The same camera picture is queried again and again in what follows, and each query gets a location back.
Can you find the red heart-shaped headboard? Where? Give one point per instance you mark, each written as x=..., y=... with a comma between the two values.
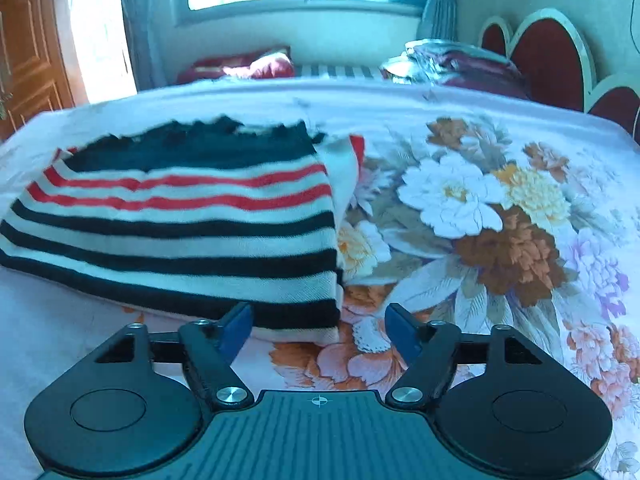
x=556, y=61

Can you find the red gold pillow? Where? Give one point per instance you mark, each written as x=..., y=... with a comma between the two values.
x=271, y=63

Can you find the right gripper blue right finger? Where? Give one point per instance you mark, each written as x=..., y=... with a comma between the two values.
x=404, y=331

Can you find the striped knit sweater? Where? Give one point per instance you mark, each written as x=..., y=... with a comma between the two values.
x=192, y=219

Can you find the folded quilt stack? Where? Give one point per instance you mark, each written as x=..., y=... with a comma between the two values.
x=453, y=64

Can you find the right teal curtain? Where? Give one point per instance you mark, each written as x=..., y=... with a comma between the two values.
x=440, y=0

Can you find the striped mattress cover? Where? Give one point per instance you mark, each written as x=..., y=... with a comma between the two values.
x=337, y=71

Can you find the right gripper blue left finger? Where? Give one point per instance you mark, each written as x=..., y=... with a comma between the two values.
x=233, y=330

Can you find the teal curtain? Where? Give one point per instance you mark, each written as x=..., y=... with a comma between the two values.
x=143, y=19
x=440, y=0

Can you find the wooden wardrobe door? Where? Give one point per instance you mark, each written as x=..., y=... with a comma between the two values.
x=40, y=70

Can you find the left teal curtain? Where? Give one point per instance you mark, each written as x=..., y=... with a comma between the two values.
x=143, y=19

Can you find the floral white bed sheet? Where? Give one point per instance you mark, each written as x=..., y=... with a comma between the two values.
x=460, y=205

